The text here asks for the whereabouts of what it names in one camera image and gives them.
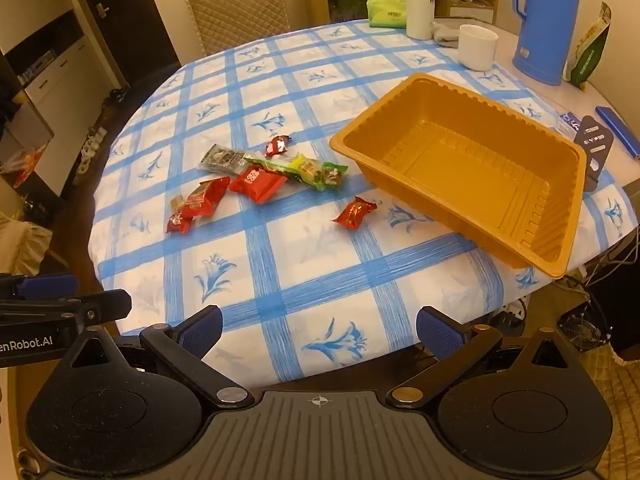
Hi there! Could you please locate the green standing snack bag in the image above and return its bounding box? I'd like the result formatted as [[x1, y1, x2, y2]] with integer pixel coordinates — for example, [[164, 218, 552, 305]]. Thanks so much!
[[562, 2, 613, 91]]

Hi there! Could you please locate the dark door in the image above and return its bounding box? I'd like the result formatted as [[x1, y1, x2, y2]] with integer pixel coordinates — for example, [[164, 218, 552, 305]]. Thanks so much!
[[75, 0, 181, 88]]

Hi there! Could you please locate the red plastic bag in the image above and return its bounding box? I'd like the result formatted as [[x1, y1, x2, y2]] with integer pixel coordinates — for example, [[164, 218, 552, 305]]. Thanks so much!
[[0, 140, 51, 191]]

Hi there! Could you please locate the black cooling fan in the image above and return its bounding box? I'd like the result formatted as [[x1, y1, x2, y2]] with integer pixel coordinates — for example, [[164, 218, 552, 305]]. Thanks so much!
[[559, 305, 613, 353]]

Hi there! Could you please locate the red gold candy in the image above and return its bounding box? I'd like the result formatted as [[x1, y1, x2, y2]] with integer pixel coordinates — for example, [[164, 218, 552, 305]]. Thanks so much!
[[332, 196, 379, 231]]

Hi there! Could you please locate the white cup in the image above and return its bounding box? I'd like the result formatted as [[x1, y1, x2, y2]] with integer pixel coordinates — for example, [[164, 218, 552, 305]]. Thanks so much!
[[458, 24, 500, 72]]

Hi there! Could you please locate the green tissue pack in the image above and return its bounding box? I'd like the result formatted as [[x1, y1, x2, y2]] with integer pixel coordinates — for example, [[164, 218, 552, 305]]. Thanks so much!
[[366, 0, 408, 29]]

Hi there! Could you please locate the clear green snack bag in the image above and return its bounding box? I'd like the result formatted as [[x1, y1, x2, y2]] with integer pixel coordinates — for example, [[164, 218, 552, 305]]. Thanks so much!
[[244, 156, 301, 181]]

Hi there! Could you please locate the white cabinet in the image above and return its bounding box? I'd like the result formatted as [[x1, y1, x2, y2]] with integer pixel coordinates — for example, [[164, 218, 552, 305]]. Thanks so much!
[[0, 0, 128, 196]]

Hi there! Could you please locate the white insulated bottle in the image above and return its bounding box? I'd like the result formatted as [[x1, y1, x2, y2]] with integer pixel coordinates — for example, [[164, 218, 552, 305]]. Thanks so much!
[[405, 0, 440, 40]]

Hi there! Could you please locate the grey cloth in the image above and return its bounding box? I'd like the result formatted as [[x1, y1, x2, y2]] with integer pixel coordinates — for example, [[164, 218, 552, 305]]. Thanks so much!
[[431, 19, 463, 48]]

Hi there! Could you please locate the blue card box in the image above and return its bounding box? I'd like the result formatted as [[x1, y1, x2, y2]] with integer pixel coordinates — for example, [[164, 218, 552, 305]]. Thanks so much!
[[555, 110, 583, 133]]

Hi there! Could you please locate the white power strip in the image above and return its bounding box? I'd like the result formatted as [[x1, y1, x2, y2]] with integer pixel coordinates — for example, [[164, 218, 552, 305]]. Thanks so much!
[[490, 300, 528, 331]]

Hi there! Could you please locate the red pillow snack packet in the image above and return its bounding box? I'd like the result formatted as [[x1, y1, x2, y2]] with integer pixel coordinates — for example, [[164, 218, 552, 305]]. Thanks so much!
[[182, 176, 232, 218]]

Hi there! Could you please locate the beige quilted chair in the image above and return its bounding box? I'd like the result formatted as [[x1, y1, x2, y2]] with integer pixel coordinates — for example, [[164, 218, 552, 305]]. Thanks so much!
[[185, 0, 292, 58]]

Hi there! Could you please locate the beige quilted mat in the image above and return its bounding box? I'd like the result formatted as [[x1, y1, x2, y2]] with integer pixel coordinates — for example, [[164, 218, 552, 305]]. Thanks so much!
[[595, 345, 640, 480]]

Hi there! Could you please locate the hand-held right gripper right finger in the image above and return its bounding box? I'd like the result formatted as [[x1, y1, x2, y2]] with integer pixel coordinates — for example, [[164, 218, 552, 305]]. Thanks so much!
[[387, 306, 576, 408]]

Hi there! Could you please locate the grey printed snack packet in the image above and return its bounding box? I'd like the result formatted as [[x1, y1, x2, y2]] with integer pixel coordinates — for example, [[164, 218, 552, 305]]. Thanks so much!
[[198, 144, 248, 173]]

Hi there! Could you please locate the yellow plastic tray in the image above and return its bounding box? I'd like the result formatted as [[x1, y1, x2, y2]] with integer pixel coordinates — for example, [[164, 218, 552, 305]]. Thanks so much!
[[329, 73, 588, 280]]

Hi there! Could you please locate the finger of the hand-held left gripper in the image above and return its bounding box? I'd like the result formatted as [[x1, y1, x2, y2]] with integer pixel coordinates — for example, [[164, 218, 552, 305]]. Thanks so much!
[[0, 289, 133, 333], [0, 274, 79, 302]]

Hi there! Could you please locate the green brown candy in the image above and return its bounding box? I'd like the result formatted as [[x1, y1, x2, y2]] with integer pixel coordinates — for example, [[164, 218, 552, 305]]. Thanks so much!
[[320, 161, 349, 192]]

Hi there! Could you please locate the blue power bank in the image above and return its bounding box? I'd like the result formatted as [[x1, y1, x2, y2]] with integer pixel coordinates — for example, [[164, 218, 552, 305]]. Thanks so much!
[[595, 106, 640, 161]]

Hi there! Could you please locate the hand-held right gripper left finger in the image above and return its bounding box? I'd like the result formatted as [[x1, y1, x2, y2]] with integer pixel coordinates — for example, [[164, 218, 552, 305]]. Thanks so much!
[[60, 305, 256, 409]]

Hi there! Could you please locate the grey phone stand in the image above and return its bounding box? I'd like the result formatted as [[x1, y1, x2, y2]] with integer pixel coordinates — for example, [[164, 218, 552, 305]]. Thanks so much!
[[572, 115, 614, 193]]

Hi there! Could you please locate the blue thermos jug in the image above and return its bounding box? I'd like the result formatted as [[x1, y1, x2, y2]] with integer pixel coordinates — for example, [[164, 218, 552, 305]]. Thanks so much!
[[511, 0, 583, 87]]

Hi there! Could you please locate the small red candy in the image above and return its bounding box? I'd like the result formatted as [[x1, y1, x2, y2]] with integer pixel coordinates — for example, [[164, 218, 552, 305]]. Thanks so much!
[[166, 212, 195, 235]]

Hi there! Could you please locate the red square snack packet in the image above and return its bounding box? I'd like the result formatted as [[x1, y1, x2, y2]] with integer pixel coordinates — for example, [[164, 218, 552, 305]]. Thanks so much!
[[229, 167, 289, 205]]

